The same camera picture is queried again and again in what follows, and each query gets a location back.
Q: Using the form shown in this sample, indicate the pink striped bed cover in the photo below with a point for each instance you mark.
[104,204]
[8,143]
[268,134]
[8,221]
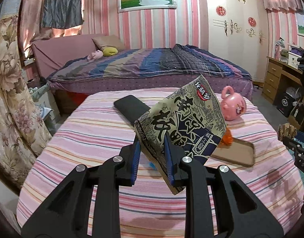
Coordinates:
[96,131]

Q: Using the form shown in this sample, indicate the pink piggy bank mug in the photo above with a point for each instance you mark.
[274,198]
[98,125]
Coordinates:
[232,105]

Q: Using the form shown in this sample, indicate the purple bed with quilt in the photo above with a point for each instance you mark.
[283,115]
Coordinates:
[72,76]

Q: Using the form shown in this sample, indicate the black box under desk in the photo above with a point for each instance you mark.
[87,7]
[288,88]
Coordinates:
[285,104]

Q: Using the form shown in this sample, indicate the printed snack bag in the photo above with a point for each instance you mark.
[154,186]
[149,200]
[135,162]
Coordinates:
[191,117]

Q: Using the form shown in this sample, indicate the tan pillow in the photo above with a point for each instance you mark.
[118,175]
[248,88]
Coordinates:
[102,42]

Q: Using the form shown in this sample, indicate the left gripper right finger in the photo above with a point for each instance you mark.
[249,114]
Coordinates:
[218,203]

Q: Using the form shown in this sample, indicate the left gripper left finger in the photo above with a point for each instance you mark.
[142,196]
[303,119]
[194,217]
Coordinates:
[65,211]

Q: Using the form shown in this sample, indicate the brown tray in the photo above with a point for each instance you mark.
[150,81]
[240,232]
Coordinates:
[238,152]

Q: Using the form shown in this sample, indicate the small brown paper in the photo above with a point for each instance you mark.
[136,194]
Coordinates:
[286,131]

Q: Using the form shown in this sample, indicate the white wardrobe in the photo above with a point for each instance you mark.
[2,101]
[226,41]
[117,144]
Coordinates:
[238,32]

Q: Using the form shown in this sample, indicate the wooden desk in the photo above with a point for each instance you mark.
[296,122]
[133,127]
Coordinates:
[280,78]

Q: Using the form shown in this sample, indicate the floral curtain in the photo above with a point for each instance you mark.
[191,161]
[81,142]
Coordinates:
[23,133]

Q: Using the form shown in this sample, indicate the black phone case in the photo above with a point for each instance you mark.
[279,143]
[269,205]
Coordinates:
[131,108]

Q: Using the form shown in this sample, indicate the pink plush toy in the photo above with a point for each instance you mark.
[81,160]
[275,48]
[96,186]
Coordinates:
[95,55]

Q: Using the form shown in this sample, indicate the yellow plush toy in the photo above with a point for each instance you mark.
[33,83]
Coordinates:
[109,51]

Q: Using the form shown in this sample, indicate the dark grey hanging cloth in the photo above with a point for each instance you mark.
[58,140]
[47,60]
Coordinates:
[61,14]

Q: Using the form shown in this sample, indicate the blue crumpled wrapper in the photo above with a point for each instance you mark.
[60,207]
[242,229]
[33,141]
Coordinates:
[152,166]

